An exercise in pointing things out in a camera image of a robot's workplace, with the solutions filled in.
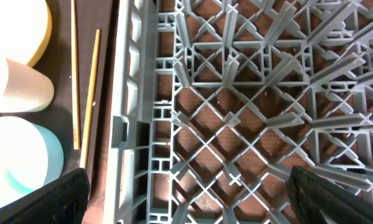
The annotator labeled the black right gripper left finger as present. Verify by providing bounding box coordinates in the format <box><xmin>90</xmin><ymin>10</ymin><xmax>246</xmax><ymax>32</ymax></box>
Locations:
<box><xmin>0</xmin><ymin>168</ymin><xmax>90</xmax><ymax>224</ymax></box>

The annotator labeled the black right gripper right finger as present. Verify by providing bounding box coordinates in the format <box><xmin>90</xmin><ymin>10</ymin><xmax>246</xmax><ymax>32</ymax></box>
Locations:
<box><xmin>286</xmin><ymin>166</ymin><xmax>373</xmax><ymax>223</ymax></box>

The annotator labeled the left wooden chopstick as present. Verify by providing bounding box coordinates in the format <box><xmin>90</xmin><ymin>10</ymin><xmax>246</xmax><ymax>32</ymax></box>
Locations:
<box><xmin>70</xmin><ymin>0</ymin><xmax>80</xmax><ymax>150</ymax></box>

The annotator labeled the dark brown tray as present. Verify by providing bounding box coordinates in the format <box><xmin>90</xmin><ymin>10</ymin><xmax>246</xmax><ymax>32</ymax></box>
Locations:
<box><xmin>0</xmin><ymin>0</ymin><xmax>118</xmax><ymax>224</ymax></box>

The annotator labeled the yellow plate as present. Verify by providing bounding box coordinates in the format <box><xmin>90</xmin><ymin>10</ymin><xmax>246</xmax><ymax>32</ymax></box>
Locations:
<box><xmin>0</xmin><ymin>0</ymin><xmax>53</xmax><ymax>68</ymax></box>

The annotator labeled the right wooden chopstick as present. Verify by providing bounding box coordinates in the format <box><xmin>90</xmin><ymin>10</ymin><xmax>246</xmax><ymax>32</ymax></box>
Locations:
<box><xmin>80</xmin><ymin>29</ymin><xmax>101</xmax><ymax>169</ymax></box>

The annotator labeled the wooden chopstick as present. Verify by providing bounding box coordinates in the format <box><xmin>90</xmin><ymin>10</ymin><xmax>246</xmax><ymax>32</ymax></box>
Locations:
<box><xmin>80</xmin><ymin>29</ymin><xmax>101</xmax><ymax>169</ymax></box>
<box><xmin>70</xmin><ymin>0</ymin><xmax>80</xmax><ymax>150</ymax></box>

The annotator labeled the white cup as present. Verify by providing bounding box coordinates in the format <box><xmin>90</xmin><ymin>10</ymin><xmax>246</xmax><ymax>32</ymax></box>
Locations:
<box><xmin>0</xmin><ymin>57</ymin><xmax>54</xmax><ymax>113</ymax></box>

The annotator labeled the light blue bowl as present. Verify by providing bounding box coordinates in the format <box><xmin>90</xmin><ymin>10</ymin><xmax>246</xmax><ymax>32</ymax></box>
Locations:
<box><xmin>0</xmin><ymin>116</ymin><xmax>64</xmax><ymax>208</ymax></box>

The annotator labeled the grey dishwasher rack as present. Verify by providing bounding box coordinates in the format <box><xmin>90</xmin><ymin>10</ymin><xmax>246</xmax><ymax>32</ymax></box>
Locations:
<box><xmin>103</xmin><ymin>0</ymin><xmax>373</xmax><ymax>223</ymax></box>

